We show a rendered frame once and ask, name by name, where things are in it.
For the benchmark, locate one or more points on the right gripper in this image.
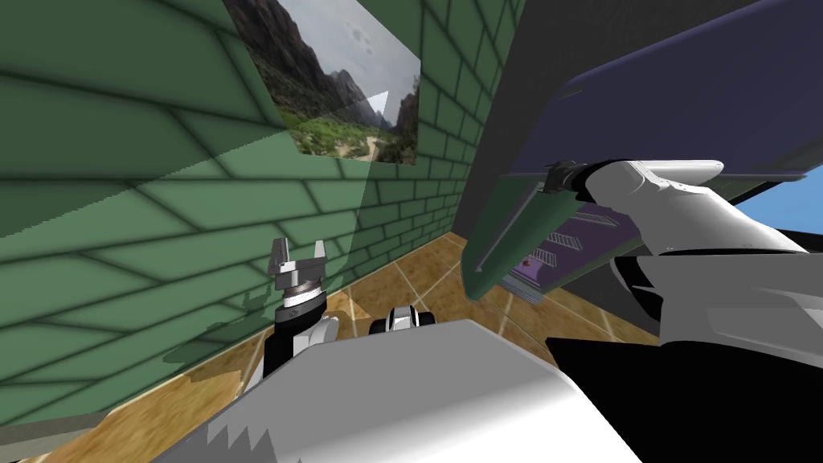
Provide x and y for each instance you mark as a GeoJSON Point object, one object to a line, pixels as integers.
{"type": "Point", "coordinates": [566, 177]}

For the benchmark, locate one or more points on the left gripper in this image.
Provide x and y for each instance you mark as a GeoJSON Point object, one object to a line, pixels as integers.
{"type": "Point", "coordinates": [297, 275]}

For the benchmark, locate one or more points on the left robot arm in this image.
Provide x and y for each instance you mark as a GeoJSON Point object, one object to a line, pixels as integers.
{"type": "Point", "coordinates": [290, 331]}

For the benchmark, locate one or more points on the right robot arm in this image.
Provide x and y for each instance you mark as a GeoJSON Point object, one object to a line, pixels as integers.
{"type": "Point", "coordinates": [720, 289]}

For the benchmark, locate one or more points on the dark grey appliance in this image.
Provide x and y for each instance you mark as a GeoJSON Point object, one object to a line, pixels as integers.
{"type": "Point", "coordinates": [559, 45]}

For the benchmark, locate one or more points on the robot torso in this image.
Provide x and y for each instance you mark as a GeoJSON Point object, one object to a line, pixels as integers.
{"type": "Point", "coordinates": [411, 392]}

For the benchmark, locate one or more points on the mountain landscape wall picture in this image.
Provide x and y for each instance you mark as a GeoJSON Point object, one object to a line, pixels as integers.
{"type": "Point", "coordinates": [334, 83]}

